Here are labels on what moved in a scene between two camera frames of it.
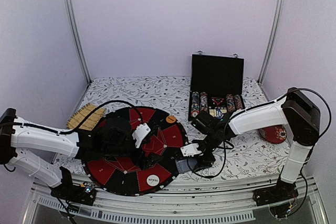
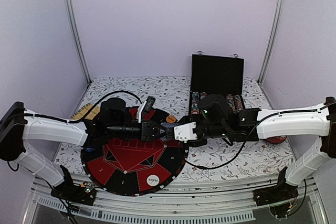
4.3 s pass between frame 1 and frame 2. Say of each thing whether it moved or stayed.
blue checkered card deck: moved
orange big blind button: stayed
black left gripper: moved
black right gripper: moved
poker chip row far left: stayed
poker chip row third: stayed
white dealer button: stayed
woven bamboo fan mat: stayed
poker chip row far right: stayed
